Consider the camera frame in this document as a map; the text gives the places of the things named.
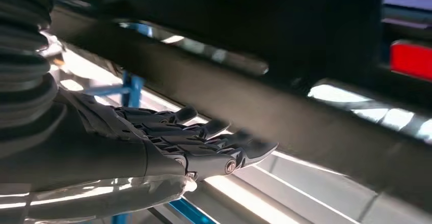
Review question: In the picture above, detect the blue metal shelf rack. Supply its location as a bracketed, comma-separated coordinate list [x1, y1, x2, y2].
[80, 21, 217, 224]

